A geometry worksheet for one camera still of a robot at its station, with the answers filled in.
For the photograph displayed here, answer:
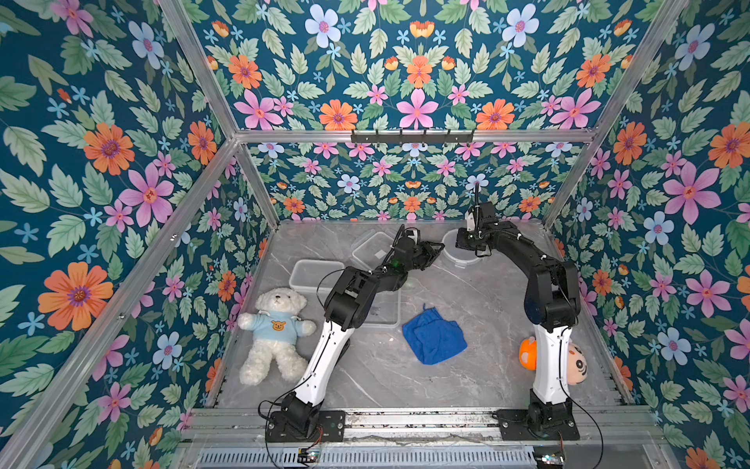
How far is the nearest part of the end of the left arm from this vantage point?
2.93 ft

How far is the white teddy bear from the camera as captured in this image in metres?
0.76

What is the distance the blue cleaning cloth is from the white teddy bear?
1.10 ft

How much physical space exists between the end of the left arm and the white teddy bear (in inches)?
13.2

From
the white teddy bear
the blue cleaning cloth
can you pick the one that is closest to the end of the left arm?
the blue cleaning cloth

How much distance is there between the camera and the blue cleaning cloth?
0.85 metres

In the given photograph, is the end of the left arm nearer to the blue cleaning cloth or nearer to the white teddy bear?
the blue cleaning cloth

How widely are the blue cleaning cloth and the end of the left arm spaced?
161 millimetres
